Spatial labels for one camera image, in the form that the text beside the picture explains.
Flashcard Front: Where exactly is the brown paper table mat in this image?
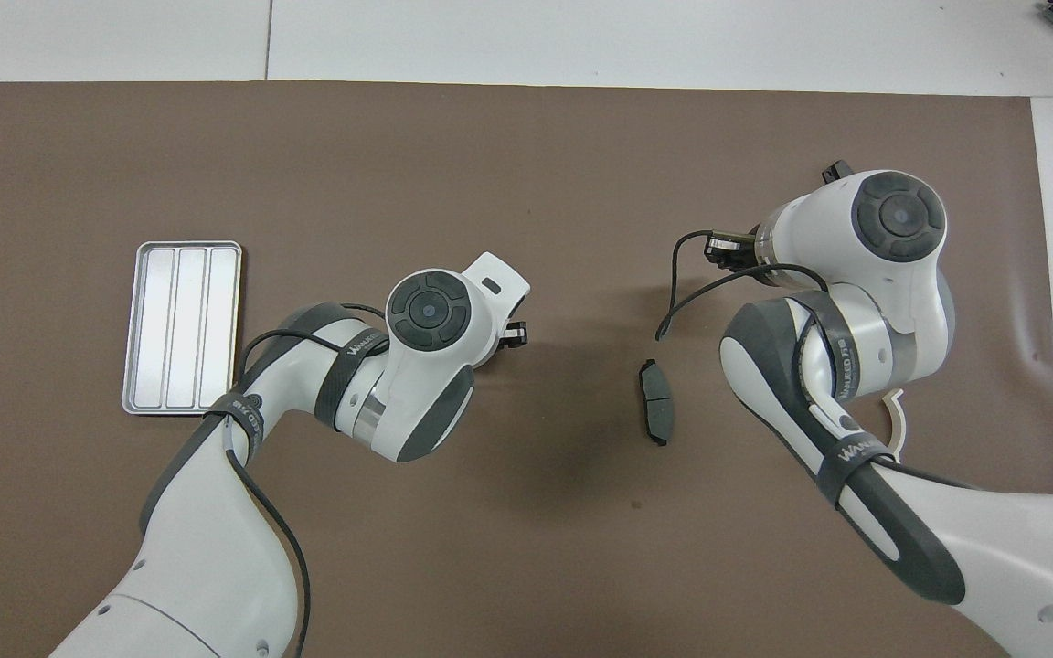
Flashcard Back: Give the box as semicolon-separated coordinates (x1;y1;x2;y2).
0;80;1053;658

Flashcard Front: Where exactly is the silver metal tray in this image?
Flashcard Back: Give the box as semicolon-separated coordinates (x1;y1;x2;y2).
122;240;243;417

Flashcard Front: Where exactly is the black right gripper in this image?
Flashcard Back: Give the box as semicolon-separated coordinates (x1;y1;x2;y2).
709;233;758;272

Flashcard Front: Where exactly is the white curved plastic bracket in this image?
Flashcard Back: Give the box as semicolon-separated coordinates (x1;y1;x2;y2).
881;388;909;462

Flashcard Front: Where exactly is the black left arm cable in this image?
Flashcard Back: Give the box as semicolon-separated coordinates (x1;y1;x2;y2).
220;302;390;658

